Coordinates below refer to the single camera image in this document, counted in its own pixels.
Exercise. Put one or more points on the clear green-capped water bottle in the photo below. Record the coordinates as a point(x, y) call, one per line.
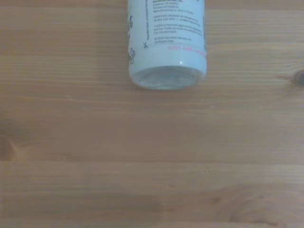
point(166, 59)

